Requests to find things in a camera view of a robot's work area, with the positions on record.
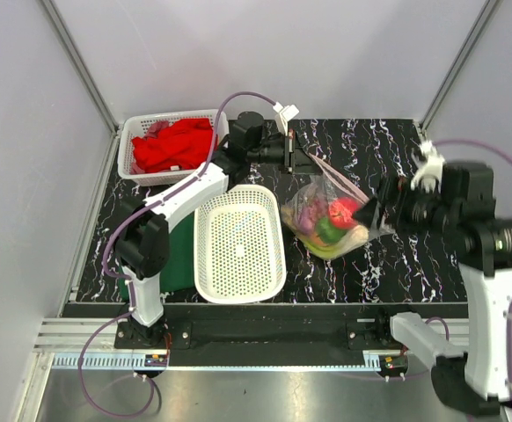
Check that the red cloth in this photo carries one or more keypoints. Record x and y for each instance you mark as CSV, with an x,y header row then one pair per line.
x,y
183,146

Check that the clear zip top bag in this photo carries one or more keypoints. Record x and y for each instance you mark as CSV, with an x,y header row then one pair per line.
x,y
330,185

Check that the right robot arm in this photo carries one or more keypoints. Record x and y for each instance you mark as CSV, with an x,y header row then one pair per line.
x,y
458,205

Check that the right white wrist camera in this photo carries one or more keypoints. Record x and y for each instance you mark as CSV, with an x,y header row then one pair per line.
x,y
429,171

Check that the large white perforated basket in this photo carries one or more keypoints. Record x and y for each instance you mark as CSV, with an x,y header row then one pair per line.
x,y
239,255

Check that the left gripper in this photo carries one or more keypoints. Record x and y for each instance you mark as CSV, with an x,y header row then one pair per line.
x,y
296,158

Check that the green cloth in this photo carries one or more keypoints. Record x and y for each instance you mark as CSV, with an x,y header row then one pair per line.
x,y
178,274

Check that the right aluminium frame post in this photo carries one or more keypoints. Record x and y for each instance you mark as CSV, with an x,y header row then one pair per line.
x,y
471,40

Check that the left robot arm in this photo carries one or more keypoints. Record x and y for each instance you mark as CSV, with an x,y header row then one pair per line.
x,y
142,242

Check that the red fake apple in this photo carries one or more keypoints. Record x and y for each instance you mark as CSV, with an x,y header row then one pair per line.
x,y
341,213

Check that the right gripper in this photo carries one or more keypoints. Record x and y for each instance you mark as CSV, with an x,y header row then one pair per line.
x,y
391,189

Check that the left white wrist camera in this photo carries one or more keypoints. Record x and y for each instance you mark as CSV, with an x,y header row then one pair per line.
x,y
283,115

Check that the purple fake grapes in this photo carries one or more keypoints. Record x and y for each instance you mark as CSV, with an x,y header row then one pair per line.
x,y
311,212

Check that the small white basket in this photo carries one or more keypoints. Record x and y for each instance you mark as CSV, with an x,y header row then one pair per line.
x,y
137,126

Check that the aluminium frame post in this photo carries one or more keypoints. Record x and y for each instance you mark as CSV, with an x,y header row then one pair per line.
x,y
62,32
471,40

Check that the grey pink cloth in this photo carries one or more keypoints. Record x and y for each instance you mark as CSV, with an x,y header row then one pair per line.
x,y
156,128

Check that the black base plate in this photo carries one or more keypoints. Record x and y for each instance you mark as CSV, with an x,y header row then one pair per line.
x,y
267,335

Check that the white cable duct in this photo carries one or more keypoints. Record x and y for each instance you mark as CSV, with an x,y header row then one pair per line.
x,y
146,362

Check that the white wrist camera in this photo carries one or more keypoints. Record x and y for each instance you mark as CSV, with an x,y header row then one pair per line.
x,y
283,115
429,171

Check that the left aluminium frame post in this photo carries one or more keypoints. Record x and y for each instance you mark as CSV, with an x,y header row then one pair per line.
x,y
62,32

